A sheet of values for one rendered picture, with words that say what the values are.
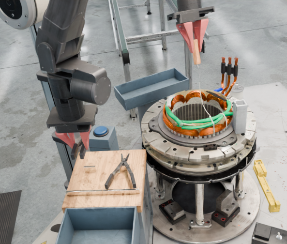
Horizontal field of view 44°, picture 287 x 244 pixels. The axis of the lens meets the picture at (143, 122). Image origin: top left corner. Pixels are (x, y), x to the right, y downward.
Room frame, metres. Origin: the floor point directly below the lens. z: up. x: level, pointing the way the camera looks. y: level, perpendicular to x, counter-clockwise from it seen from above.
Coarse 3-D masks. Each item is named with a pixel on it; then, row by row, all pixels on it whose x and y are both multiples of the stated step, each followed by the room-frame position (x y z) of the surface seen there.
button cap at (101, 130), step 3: (99, 126) 0.91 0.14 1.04; (102, 126) 0.91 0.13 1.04; (96, 129) 0.90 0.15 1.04; (99, 129) 0.90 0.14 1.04; (102, 129) 0.90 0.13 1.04; (105, 129) 0.89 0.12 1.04; (96, 132) 0.89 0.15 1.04; (99, 132) 0.88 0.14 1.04; (102, 132) 0.88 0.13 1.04; (105, 132) 0.88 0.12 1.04; (99, 135) 0.88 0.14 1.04
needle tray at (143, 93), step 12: (168, 72) 1.19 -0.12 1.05; (180, 72) 1.16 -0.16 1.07; (120, 84) 1.13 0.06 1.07; (132, 84) 1.14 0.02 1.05; (144, 84) 1.15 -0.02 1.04; (156, 84) 1.16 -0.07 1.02; (168, 84) 1.15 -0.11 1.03; (180, 84) 1.09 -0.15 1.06; (120, 96) 1.06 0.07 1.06; (132, 96) 1.10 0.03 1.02; (144, 96) 1.04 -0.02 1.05; (156, 96) 1.06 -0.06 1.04; (132, 108) 1.02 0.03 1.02; (144, 108) 1.06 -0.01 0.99
